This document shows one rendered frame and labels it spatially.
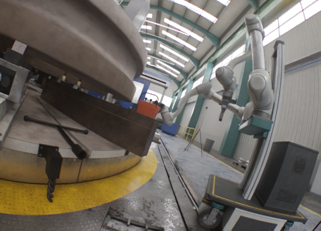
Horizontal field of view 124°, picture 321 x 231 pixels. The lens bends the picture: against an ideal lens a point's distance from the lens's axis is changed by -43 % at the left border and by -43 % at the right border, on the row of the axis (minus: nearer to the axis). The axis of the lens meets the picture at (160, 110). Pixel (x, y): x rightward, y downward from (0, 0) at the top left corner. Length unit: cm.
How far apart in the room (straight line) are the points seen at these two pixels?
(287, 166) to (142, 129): 125
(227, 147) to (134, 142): 915
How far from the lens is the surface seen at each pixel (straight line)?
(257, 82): 92
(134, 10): 714
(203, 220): 126
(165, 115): 175
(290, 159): 123
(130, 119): 143
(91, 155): 115
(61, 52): 143
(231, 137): 1027
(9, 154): 101
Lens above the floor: 68
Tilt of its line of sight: 4 degrees up
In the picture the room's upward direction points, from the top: 20 degrees clockwise
